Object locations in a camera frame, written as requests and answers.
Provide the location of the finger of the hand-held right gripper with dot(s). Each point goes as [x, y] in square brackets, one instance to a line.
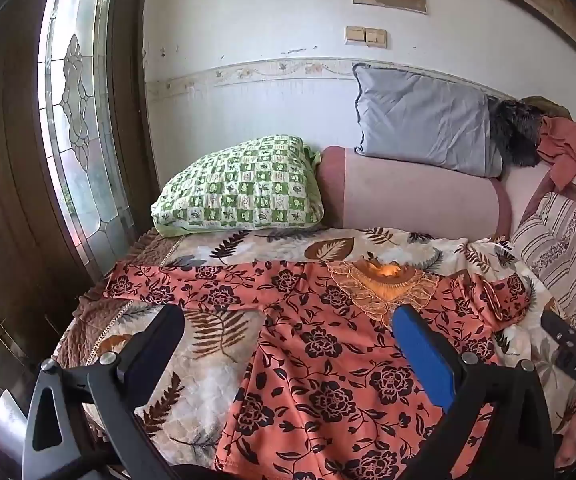
[562, 332]

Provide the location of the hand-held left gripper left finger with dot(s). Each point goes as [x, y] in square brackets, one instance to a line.
[153, 355]

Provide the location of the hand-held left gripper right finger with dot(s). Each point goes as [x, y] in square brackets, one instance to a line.
[425, 355]

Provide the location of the orange floral garment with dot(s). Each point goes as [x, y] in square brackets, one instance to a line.
[318, 360]

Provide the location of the leaf print blanket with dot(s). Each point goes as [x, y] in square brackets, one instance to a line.
[208, 385]

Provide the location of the striped floral pillow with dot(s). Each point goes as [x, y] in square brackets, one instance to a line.
[562, 245]

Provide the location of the pink bolster cushion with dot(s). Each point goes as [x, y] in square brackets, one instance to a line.
[407, 195]

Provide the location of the terracotta cloth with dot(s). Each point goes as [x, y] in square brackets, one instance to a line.
[567, 145]

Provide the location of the green checkered pillow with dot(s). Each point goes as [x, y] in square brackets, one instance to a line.
[238, 185]

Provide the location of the black furry cloth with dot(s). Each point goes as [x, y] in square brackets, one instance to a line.
[512, 130]

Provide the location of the olive brown cloth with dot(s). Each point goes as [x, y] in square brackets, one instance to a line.
[547, 106]

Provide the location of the grey pillow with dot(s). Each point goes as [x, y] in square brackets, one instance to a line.
[417, 115]

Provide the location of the beige wall switch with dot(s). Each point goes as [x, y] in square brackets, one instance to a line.
[354, 34]
[375, 37]

